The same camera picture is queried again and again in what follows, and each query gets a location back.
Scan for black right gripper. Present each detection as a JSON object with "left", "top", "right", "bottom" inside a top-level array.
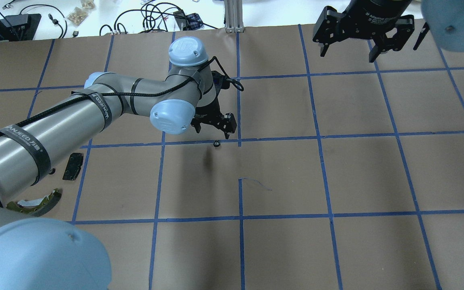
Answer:
[{"left": 312, "top": 0, "right": 415, "bottom": 63}]

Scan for black stand base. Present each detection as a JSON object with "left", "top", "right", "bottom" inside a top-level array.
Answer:
[{"left": 0, "top": 11, "right": 42, "bottom": 42}]

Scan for black brake pad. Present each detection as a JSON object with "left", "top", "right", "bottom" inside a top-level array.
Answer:
[{"left": 62, "top": 152, "right": 84, "bottom": 180}]

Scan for aluminium extrusion post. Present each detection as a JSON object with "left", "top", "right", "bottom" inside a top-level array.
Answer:
[{"left": 223, "top": 0, "right": 244, "bottom": 33}]

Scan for bag of small parts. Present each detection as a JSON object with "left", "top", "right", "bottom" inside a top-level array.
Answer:
[{"left": 64, "top": 0, "right": 96, "bottom": 27}]

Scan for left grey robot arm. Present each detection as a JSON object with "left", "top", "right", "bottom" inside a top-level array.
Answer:
[{"left": 0, "top": 37, "right": 244, "bottom": 290}]

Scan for olive green brake shoe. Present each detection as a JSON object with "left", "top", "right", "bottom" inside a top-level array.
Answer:
[{"left": 5, "top": 188, "right": 63, "bottom": 217}]

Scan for black tangled cables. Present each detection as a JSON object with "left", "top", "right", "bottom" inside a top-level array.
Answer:
[{"left": 100, "top": 1, "right": 219, "bottom": 37}]

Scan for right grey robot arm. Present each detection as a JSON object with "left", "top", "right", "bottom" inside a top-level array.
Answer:
[{"left": 312, "top": 0, "right": 464, "bottom": 63}]

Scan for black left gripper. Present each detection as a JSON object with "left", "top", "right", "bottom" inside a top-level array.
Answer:
[{"left": 191, "top": 99, "right": 237, "bottom": 140}]

